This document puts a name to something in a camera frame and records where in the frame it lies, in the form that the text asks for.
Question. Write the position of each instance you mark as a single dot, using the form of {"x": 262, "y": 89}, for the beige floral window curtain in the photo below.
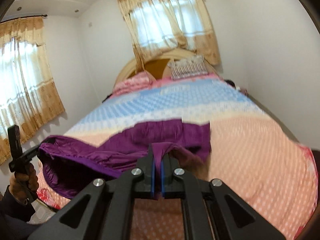
{"x": 172, "y": 17}
{"x": 27, "y": 85}

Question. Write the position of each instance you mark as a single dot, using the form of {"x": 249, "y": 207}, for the cream arched bed headboard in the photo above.
{"x": 155, "y": 67}

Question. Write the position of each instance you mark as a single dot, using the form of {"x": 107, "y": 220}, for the purple hooded puffer jacket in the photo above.
{"x": 125, "y": 142}

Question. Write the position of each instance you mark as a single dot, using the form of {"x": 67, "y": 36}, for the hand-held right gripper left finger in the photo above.
{"x": 152, "y": 177}

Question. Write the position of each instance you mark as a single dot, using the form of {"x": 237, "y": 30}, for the black curtain rod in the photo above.
{"x": 44, "y": 16}

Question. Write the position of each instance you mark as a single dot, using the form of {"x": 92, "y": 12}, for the red patterned mattress sheet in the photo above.
{"x": 46, "y": 196}

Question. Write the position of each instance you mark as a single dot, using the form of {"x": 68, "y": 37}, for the person's left forearm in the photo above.
{"x": 12, "y": 210}

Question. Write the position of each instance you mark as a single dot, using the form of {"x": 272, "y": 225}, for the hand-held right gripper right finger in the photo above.
{"x": 163, "y": 180}

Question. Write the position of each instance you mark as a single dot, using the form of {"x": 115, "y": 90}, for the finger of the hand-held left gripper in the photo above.
{"x": 32, "y": 153}

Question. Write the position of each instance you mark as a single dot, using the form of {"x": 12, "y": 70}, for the dark cloth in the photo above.
{"x": 231, "y": 83}

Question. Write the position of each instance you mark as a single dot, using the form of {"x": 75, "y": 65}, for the person's left hand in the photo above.
{"x": 32, "y": 180}

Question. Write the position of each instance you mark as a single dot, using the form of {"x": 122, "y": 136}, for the striped pillow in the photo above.
{"x": 188, "y": 67}

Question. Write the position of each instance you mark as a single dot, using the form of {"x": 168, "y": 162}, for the pink folded blanket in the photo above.
{"x": 132, "y": 82}

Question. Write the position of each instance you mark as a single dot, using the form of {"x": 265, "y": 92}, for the polka dot bedspread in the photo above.
{"x": 250, "y": 155}

